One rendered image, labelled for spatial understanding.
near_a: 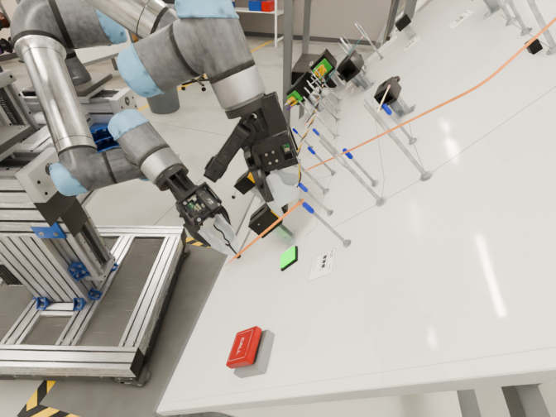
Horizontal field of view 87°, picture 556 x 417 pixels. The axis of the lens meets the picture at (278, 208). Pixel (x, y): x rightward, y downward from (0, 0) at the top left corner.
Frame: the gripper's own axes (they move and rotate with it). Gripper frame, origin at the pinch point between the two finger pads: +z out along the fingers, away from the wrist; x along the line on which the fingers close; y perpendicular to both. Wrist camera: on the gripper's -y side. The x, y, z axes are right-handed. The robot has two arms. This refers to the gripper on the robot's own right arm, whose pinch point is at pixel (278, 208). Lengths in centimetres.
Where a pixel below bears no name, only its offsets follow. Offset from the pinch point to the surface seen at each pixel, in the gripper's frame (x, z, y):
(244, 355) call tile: -24.7, 6.7, -5.9
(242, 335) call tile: -21.1, 7.2, -7.1
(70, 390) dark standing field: 20, 70, -131
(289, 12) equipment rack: 89, -34, 13
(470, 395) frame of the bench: -12, 51, 26
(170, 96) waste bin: 330, -22, -157
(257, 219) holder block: -2.1, -0.1, -4.0
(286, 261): -7.4, 6.9, -0.5
